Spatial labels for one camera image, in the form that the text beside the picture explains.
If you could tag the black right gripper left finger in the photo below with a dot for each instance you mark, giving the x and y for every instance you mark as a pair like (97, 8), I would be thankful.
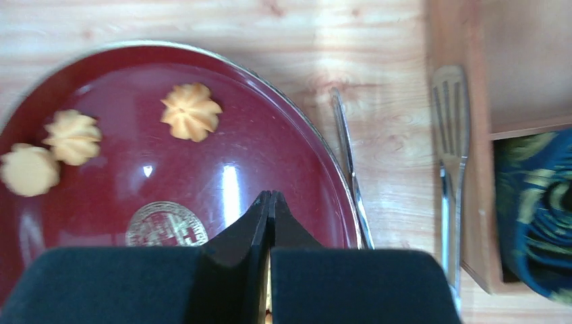
(220, 281)

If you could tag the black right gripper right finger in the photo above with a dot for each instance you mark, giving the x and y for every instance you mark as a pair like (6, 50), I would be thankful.
(314, 284)

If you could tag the metal tongs white handle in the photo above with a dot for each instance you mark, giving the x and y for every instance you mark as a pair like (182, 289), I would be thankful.
(451, 125)

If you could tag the dark red round plate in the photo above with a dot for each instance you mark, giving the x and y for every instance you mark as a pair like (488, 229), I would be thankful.
(146, 187)

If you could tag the flower butter cookie upper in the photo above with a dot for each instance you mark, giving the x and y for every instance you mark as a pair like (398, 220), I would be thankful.
(190, 112)

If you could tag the flower butter cookie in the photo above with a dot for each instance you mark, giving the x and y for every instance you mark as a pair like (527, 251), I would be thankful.
(190, 112)
(73, 137)

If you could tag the flower butter cookie left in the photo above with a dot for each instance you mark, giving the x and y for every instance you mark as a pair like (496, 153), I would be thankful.
(73, 137)

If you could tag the plain round butter cookie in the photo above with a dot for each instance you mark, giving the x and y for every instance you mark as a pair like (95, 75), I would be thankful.
(28, 170)

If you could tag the rolled dark patterned tie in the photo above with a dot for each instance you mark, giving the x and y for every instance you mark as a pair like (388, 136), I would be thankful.
(533, 211)

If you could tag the wooden compartment organizer box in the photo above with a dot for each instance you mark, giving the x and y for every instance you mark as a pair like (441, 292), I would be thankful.
(516, 56)

